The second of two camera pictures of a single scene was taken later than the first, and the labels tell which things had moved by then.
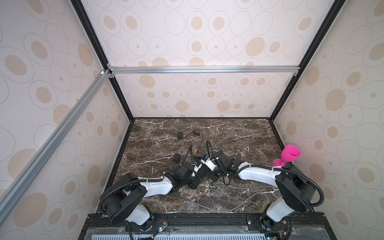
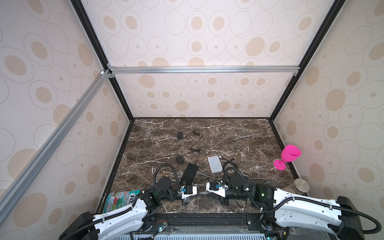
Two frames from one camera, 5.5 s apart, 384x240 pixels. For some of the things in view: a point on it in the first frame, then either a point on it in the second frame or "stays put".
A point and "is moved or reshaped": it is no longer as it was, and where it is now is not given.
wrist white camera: [197, 165] to [187, 191]
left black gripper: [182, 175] to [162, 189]
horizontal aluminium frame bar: [247, 69] stays put
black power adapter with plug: [176, 157] is moved or reshaped
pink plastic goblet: [289, 153] stays put
